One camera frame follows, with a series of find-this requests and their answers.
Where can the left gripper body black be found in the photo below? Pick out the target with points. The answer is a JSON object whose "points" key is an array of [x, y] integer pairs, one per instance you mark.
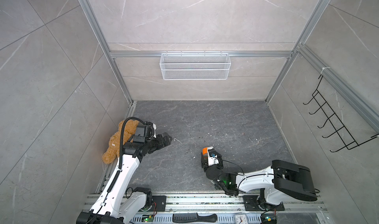
{"points": [[151, 145]]}

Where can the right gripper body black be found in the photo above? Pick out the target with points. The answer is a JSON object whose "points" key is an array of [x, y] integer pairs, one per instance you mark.
{"points": [[220, 165]]}

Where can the orange curved lego piece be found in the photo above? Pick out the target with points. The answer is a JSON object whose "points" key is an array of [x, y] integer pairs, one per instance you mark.
{"points": [[205, 151]]}

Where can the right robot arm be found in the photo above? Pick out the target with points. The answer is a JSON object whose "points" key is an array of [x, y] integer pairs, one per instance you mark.
{"points": [[281, 182]]}

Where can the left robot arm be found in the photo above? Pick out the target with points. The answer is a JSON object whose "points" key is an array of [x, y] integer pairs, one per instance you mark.
{"points": [[109, 209]]}

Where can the brown teddy bear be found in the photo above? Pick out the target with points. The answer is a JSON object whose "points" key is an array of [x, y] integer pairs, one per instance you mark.
{"points": [[112, 152]]}

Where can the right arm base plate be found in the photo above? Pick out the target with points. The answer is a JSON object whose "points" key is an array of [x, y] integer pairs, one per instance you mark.
{"points": [[251, 203]]}

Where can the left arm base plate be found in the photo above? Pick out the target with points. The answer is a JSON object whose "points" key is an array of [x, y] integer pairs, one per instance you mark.
{"points": [[157, 202]]}

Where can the white wire mesh basket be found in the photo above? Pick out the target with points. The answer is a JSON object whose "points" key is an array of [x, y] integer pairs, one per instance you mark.
{"points": [[195, 66]]}

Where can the aluminium mounting rail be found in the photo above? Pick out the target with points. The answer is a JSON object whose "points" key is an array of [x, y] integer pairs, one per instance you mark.
{"points": [[218, 202]]}

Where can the black wire hook rack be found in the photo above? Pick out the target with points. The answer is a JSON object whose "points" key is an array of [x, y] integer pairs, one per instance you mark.
{"points": [[333, 121]]}

